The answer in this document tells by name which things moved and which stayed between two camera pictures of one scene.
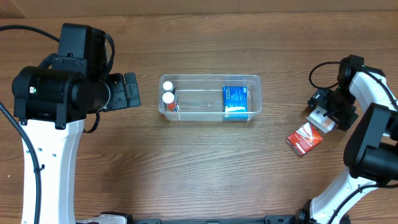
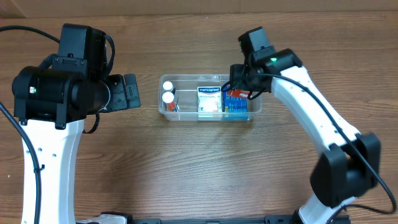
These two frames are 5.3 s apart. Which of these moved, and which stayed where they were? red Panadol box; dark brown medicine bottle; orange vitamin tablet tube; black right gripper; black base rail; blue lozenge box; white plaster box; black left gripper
Moved: black right gripper; white plaster box; red Panadol box
Stayed: black left gripper; orange vitamin tablet tube; blue lozenge box; dark brown medicine bottle; black base rail
